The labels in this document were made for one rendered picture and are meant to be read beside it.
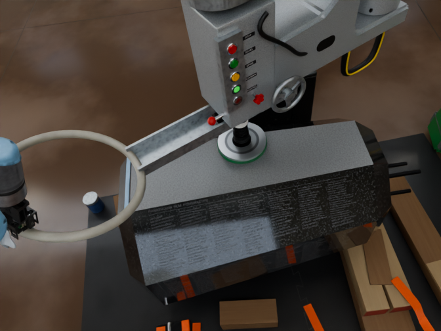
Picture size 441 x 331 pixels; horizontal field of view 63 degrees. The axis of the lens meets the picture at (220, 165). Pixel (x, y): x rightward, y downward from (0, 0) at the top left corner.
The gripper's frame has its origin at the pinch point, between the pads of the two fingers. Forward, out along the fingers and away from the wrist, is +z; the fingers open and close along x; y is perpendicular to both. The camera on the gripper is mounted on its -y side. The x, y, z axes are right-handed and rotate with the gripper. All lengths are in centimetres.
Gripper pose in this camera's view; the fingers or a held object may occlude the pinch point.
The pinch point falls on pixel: (14, 236)
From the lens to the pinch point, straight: 125.0
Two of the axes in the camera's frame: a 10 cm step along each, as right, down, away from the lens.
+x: 4.4, -5.3, 7.2
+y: 8.7, 4.5, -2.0
